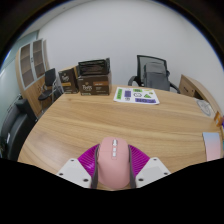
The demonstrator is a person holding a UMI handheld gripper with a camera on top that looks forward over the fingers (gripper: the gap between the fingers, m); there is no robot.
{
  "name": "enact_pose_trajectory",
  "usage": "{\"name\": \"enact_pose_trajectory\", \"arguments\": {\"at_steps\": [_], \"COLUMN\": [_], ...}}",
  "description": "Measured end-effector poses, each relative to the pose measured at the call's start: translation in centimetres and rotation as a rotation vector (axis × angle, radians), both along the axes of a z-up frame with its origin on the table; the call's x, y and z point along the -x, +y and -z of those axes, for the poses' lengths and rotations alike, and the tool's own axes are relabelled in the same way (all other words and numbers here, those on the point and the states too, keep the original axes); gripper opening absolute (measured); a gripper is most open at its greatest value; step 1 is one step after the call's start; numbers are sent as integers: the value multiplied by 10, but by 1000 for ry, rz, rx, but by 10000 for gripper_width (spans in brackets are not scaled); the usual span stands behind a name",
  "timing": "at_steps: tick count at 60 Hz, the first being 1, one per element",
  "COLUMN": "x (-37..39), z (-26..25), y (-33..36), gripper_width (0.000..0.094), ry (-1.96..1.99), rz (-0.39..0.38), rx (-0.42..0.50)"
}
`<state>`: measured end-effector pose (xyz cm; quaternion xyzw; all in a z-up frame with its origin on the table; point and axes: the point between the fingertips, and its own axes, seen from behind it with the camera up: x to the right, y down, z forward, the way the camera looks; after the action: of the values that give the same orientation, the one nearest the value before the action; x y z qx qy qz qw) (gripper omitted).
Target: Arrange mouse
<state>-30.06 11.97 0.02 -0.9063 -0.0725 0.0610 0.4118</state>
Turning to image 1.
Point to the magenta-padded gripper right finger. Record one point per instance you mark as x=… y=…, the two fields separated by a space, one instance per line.
x=153 y=170

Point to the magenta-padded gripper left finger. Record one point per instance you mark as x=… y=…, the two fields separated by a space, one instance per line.
x=75 y=171

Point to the pink computer mouse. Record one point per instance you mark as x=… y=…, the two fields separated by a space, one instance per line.
x=113 y=166

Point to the pink-blue gradient mouse pad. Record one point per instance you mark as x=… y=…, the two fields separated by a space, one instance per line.
x=212 y=146

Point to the black leather sofa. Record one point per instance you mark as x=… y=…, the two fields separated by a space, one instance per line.
x=16 y=130

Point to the white sticker sheet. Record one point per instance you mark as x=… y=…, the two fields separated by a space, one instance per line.
x=136 y=95

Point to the orange-brown cardboard box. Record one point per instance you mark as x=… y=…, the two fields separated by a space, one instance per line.
x=218 y=118

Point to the wide brown cardboard box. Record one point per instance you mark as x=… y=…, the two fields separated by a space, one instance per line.
x=95 y=86

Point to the wooden side desk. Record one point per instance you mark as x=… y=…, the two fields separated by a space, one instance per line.
x=193 y=88

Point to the wooden glass-door shelf cabinet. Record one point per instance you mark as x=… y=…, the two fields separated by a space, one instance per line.
x=30 y=90

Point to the grey backpack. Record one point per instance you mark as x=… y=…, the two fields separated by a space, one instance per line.
x=156 y=76

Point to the black visitor chair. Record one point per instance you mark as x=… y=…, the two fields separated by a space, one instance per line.
x=50 y=78

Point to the black mesh office chair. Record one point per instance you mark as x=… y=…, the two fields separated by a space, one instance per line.
x=141 y=66

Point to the black open box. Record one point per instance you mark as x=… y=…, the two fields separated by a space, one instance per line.
x=93 y=67

